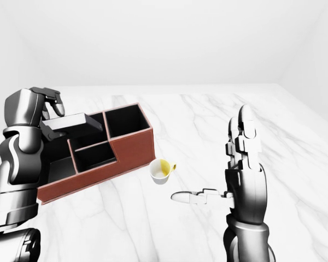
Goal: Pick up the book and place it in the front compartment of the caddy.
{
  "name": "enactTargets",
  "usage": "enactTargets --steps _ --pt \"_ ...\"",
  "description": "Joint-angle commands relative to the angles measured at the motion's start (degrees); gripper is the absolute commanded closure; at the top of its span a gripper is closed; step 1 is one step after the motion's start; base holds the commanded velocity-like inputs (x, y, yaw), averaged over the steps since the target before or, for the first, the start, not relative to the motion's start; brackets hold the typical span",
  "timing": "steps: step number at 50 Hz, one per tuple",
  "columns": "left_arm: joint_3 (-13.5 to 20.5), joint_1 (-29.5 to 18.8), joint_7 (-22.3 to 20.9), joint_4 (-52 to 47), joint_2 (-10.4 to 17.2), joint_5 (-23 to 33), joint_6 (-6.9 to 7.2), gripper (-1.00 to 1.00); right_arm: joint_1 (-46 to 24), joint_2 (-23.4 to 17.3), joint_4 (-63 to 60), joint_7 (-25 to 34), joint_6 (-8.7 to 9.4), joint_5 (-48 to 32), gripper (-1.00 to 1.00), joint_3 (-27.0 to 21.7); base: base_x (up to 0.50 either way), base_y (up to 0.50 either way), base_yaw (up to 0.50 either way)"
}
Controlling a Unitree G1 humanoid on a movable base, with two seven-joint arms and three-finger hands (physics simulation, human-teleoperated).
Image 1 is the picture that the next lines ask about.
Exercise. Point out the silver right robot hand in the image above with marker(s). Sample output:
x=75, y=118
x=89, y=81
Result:
x=247, y=174

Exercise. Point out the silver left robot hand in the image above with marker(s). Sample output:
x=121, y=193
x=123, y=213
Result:
x=23, y=107

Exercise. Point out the red-brown desk caddy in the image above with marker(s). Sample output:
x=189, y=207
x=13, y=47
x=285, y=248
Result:
x=98, y=152

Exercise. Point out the white and yellow mug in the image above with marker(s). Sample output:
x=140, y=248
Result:
x=160, y=172

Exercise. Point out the black and white book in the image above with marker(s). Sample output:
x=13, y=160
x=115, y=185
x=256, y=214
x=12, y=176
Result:
x=71, y=122

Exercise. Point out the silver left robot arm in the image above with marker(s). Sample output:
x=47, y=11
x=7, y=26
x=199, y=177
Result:
x=19, y=169

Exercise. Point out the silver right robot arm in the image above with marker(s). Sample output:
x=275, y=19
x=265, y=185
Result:
x=247, y=243

